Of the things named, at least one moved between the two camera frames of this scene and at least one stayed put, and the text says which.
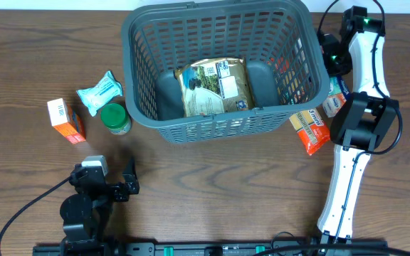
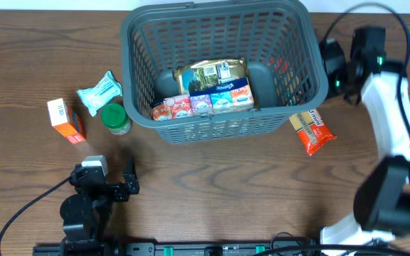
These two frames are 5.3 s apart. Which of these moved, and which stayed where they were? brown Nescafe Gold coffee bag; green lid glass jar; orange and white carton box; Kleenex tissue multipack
Moved: Kleenex tissue multipack
Stayed: orange and white carton box; brown Nescafe Gold coffee bag; green lid glass jar
